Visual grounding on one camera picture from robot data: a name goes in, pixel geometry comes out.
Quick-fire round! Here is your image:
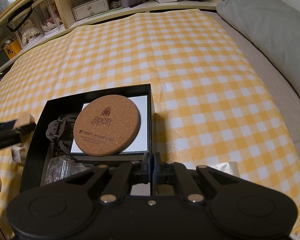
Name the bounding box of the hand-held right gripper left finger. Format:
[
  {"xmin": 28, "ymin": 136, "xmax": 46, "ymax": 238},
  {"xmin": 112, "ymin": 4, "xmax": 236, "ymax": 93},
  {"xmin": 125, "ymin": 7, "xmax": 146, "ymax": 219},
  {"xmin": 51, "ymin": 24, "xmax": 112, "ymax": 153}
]
[{"xmin": 65, "ymin": 152, "xmax": 150, "ymax": 203}]

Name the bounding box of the white drawer box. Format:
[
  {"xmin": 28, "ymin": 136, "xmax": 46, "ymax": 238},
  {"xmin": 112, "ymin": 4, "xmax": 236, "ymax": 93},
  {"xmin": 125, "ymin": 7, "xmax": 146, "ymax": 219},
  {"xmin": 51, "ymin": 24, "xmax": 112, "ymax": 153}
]
[{"xmin": 69, "ymin": 0, "xmax": 110, "ymax": 22}]

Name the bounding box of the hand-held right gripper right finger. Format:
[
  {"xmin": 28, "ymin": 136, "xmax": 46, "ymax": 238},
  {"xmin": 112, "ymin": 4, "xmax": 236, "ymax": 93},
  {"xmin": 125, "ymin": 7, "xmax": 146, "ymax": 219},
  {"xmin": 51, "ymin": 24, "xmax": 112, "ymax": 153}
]
[{"xmin": 152, "ymin": 152, "xmax": 240, "ymax": 203}]

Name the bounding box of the black cardboard box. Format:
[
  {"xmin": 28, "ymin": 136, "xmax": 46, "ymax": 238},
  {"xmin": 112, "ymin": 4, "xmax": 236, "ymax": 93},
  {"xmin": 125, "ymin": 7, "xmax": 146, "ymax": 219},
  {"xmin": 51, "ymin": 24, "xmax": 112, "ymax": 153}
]
[{"xmin": 20, "ymin": 83, "xmax": 157, "ymax": 195}]

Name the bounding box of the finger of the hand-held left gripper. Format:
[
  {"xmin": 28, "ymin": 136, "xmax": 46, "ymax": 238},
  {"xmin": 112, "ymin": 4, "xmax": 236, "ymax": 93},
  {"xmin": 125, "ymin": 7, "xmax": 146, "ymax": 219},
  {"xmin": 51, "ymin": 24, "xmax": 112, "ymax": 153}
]
[
  {"xmin": 0, "ymin": 124, "xmax": 37, "ymax": 153},
  {"xmin": 0, "ymin": 120, "xmax": 18, "ymax": 133}
]

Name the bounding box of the black strap loop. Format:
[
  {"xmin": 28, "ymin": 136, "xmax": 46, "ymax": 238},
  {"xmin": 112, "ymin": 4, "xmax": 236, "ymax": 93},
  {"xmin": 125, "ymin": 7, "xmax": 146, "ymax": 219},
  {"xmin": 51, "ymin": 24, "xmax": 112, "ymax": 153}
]
[{"xmin": 6, "ymin": 1, "xmax": 33, "ymax": 32}]

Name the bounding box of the grey pillow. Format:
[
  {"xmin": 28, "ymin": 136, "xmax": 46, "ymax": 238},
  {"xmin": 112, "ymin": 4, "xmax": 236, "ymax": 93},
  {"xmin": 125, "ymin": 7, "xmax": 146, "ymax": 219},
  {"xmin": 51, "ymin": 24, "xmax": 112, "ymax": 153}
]
[{"xmin": 216, "ymin": 0, "xmax": 300, "ymax": 100}]

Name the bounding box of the clear plastic box with beads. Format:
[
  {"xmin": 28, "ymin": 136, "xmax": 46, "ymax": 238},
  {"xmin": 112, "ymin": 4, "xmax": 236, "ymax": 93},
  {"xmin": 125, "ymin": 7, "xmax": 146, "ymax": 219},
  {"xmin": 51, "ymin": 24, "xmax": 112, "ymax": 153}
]
[{"xmin": 41, "ymin": 155, "xmax": 73, "ymax": 185}]

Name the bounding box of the white crumpled tissue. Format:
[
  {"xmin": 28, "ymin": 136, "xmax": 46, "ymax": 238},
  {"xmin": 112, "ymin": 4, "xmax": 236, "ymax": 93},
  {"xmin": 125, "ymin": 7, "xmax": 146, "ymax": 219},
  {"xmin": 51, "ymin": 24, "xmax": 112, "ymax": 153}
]
[{"xmin": 210, "ymin": 161, "xmax": 240, "ymax": 178}]

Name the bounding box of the yellow box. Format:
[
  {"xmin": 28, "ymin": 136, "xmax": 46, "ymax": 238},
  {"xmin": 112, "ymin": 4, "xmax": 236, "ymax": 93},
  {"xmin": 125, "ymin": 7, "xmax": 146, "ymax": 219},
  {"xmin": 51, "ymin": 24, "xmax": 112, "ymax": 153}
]
[{"xmin": 4, "ymin": 39, "xmax": 23, "ymax": 60}]

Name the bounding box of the brown hair claw clip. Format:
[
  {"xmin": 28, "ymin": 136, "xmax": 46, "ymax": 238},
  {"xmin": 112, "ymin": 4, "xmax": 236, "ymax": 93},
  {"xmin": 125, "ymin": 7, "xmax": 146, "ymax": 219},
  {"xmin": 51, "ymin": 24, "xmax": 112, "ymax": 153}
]
[{"xmin": 46, "ymin": 114, "xmax": 78, "ymax": 155}]

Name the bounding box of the clear plastic packet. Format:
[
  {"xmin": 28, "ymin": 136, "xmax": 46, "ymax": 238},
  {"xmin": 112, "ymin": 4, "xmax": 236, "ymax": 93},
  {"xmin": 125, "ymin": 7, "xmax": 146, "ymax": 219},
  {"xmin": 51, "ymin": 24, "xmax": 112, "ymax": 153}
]
[{"xmin": 70, "ymin": 164, "xmax": 95, "ymax": 178}]

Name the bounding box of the dark pen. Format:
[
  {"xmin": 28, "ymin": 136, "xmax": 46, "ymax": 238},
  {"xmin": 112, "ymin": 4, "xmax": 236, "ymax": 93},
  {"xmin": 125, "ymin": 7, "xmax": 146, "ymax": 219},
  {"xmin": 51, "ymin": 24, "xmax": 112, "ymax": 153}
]
[{"xmin": 129, "ymin": 0, "xmax": 150, "ymax": 8}]

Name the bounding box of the clear doll display case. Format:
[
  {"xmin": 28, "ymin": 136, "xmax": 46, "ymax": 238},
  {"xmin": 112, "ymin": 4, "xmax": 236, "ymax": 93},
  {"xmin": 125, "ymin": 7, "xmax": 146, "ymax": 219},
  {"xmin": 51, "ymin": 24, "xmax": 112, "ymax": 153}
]
[
  {"xmin": 32, "ymin": 0, "xmax": 65, "ymax": 35},
  {"xmin": 15, "ymin": 17, "xmax": 44, "ymax": 50}
]

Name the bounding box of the yellow checkered blanket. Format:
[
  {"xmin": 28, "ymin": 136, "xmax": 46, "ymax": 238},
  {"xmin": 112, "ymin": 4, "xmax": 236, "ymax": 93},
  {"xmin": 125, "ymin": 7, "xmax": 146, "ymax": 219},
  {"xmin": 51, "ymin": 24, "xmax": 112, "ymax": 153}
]
[{"xmin": 0, "ymin": 10, "xmax": 300, "ymax": 240}]

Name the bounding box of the dark box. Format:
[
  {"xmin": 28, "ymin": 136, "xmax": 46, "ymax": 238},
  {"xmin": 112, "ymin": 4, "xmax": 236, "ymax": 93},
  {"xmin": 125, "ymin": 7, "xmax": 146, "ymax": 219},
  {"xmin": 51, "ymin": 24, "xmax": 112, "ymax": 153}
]
[{"xmin": 0, "ymin": 51, "xmax": 10, "ymax": 70}]

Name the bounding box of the small round cork coaster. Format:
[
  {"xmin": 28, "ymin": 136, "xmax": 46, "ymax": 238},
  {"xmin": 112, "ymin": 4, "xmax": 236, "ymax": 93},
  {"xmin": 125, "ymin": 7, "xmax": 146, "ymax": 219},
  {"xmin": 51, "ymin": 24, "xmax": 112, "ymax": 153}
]
[{"xmin": 16, "ymin": 113, "xmax": 37, "ymax": 132}]

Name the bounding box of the large round cork coaster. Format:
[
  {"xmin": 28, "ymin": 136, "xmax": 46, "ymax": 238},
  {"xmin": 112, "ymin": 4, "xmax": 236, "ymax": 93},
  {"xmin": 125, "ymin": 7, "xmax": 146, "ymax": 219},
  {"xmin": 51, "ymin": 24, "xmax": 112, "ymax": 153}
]
[{"xmin": 72, "ymin": 95, "xmax": 142, "ymax": 155}]

